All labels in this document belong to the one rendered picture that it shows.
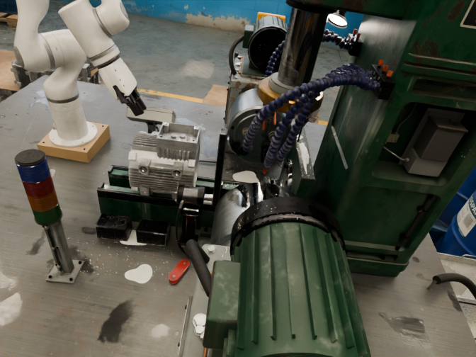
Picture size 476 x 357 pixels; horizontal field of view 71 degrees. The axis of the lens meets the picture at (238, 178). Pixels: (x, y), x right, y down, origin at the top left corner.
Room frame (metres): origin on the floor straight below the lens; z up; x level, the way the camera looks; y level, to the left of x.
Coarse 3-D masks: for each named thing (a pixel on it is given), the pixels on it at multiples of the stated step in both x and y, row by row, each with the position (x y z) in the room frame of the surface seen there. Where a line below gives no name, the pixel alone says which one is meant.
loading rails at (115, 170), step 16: (112, 176) 0.89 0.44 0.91; (128, 176) 0.90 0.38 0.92; (112, 192) 0.80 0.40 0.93; (128, 192) 0.81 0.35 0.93; (208, 192) 0.91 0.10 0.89; (224, 192) 0.91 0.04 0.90; (112, 208) 0.79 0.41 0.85; (128, 208) 0.80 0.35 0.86; (144, 208) 0.80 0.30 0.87; (160, 208) 0.80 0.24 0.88; (176, 208) 0.81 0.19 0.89; (208, 208) 0.81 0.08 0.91; (208, 224) 0.81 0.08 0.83
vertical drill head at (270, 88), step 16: (304, 16) 0.85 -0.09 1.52; (320, 16) 0.85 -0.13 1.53; (288, 32) 0.87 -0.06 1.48; (304, 32) 0.85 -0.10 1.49; (320, 32) 0.86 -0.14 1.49; (288, 48) 0.86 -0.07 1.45; (304, 48) 0.85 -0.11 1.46; (288, 64) 0.85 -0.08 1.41; (304, 64) 0.85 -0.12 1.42; (272, 80) 0.87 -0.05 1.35; (288, 80) 0.85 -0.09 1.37; (304, 80) 0.85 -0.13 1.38; (272, 96) 0.82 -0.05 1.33; (320, 96) 0.87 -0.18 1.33
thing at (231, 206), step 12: (228, 192) 0.66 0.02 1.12; (240, 192) 0.64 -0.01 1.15; (252, 192) 0.63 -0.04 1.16; (264, 192) 0.63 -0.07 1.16; (276, 192) 0.64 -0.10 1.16; (288, 192) 0.67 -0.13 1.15; (228, 204) 0.61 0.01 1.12; (240, 204) 0.60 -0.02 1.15; (252, 204) 0.59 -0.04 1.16; (216, 216) 0.61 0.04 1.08; (228, 216) 0.57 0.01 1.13; (216, 228) 0.56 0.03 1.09; (228, 228) 0.53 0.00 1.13; (216, 240) 0.51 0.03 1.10; (228, 240) 0.51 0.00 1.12
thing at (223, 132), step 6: (222, 132) 0.74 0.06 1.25; (222, 138) 0.73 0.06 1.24; (228, 138) 0.74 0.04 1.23; (222, 144) 0.73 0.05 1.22; (222, 150) 0.73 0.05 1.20; (222, 156) 0.73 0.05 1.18; (216, 162) 0.74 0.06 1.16; (222, 162) 0.73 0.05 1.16; (216, 168) 0.73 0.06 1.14; (222, 168) 0.74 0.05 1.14; (216, 174) 0.73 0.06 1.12; (216, 180) 0.73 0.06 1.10; (216, 186) 0.73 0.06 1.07; (222, 186) 0.74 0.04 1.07; (216, 192) 0.73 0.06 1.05; (210, 198) 0.74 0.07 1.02; (216, 198) 0.73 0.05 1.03; (216, 204) 0.73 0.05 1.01
